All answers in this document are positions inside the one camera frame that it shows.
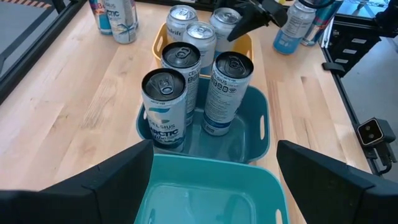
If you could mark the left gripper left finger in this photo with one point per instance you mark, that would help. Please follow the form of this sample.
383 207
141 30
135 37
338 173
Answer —
93 199

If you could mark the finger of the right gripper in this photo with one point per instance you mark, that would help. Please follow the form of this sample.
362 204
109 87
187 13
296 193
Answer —
250 21
276 14

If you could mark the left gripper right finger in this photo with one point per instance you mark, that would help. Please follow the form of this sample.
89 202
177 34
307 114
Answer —
335 199

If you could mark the Spindrift lemon sparkling water can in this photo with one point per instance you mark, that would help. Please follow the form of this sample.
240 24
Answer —
292 31
200 37
222 21
180 18

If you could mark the yellow plastic bin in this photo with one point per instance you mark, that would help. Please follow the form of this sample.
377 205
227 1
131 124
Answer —
245 45

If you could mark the blue silver Red Bull can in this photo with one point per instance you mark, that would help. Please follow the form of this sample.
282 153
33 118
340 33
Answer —
101 18
323 21

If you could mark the teal green plastic bin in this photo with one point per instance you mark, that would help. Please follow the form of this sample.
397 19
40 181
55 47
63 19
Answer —
202 199

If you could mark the dark blue plastic bin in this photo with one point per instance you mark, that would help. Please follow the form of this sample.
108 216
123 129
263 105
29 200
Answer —
245 137

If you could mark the black orange-striped floor mat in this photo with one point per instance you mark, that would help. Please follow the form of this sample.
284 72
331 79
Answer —
28 3

